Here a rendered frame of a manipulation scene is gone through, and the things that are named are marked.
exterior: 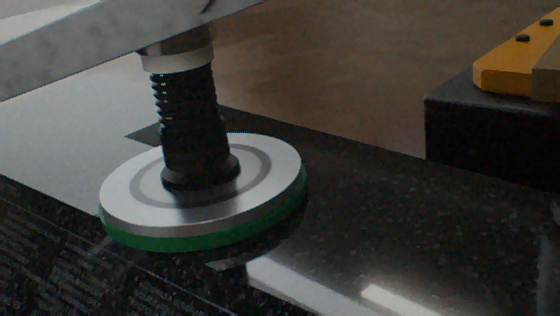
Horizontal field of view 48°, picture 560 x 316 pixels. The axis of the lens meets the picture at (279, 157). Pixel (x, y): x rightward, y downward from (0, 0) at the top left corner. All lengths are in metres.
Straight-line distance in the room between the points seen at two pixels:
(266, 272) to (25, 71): 0.29
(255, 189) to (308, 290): 0.14
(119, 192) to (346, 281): 0.27
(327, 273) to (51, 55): 0.31
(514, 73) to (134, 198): 0.69
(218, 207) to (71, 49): 0.19
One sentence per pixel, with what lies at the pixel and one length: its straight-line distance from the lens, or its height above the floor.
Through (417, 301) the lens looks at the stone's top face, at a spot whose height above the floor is 0.82.
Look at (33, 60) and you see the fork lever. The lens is 0.62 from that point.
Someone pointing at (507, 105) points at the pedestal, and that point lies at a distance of 1.08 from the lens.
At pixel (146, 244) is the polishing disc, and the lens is 0.59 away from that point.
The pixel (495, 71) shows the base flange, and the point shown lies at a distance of 1.12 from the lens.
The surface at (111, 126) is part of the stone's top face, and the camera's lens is 0.94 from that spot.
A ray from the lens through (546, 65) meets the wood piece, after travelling 0.98.
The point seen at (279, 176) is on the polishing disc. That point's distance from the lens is 0.63.
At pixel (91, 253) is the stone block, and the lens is 0.68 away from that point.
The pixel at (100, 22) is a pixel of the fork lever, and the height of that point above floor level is 1.03.
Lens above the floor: 1.13
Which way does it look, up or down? 24 degrees down
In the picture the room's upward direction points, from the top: 8 degrees counter-clockwise
